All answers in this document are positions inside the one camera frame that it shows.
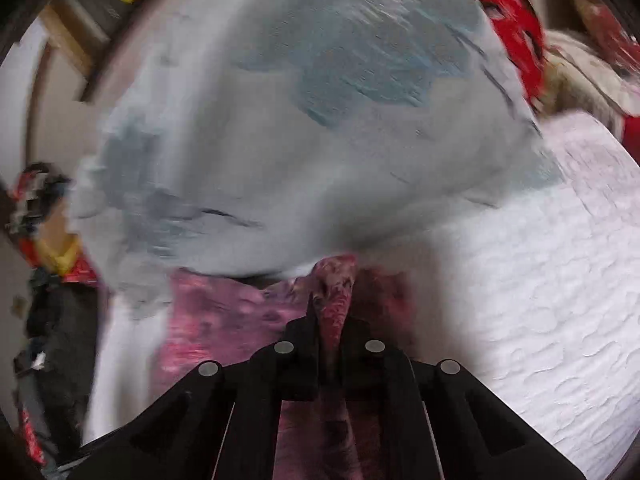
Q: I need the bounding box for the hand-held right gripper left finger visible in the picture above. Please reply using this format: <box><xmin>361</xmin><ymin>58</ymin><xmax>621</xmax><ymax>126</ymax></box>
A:
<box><xmin>65</xmin><ymin>294</ymin><xmax>322</xmax><ymax>480</ymax></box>

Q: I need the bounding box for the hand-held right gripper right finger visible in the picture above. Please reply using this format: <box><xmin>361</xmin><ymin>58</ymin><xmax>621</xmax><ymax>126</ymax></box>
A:
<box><xmin>342</xmin><ymin>310</ymin><xmax>588</xmax><ymax>480</ymax></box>

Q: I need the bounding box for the purple floral shirt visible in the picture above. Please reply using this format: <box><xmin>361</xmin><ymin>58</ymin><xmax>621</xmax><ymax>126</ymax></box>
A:
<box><xmin>150</xmin><ymin>254</ymin><xmax>417</xmax><ymax>480</ymax></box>

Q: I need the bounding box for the white quilted bed cover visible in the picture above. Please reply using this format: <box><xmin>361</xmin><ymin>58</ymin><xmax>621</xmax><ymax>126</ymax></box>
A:
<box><xmin>82</xmin><ymin>110</ymin><xmax>640</xmax><ymax>480</ymax></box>

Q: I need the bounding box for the grey floral pillow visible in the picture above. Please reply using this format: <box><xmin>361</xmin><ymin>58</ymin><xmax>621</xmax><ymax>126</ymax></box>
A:
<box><xmin>67</xmin><ymin>0</ymin><xmax>566</xmax><ymax>321</ymax></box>

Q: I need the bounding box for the dark olive jacket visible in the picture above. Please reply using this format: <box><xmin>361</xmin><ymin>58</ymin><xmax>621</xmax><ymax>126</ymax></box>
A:
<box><xmin>22</xmin><ymin>267</ymin><xmax>110</xmax><ymax>463</ymax></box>

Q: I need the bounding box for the cardboard box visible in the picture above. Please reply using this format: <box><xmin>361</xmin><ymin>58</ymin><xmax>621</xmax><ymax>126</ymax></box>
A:
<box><xmin>10</xmin><ymin>200</ymin><xmax>83</xmax><ymax>266</ymax></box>

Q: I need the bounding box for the red cloth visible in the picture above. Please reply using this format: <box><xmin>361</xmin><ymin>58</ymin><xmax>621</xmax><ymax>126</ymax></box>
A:
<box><xmin>617</xmin><ymin>112</ymin><xmax>640</xmax><ymax>161</ymax></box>

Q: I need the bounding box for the beige cloth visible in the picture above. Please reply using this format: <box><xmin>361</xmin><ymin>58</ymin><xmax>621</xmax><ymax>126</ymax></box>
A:
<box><xmin>537</xmin><ymin>30</ymin><xmax>632</xmax><ymax>123</ymax></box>

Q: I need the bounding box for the red floral bedsheet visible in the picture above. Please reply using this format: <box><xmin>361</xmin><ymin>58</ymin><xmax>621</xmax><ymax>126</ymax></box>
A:
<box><xmin>450</xmin><ymin>0</ymin><xmax>549</xmax><ymax>107</ymax></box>

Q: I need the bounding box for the plush toy in plastic wrap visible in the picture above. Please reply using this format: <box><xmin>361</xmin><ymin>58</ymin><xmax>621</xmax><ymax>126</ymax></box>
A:
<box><xmin>572</xmin><ymin>0</ymin><xmax>640</xmax><ymax>63</ymax></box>

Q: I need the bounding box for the wooden frame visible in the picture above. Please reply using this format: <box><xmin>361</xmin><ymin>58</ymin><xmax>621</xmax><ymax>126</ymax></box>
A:
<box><xmin>37</xmin><ymin>2</ymin><xmax>112</xmax><ymax>103</ymax></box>

